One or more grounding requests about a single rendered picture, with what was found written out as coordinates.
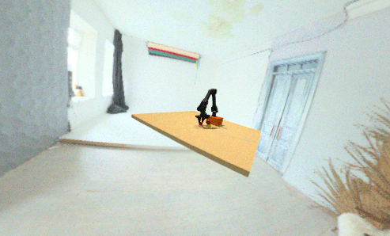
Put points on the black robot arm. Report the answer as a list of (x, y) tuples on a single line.
[(204, 103)]

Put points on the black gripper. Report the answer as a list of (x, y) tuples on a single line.
[(199, 116)]

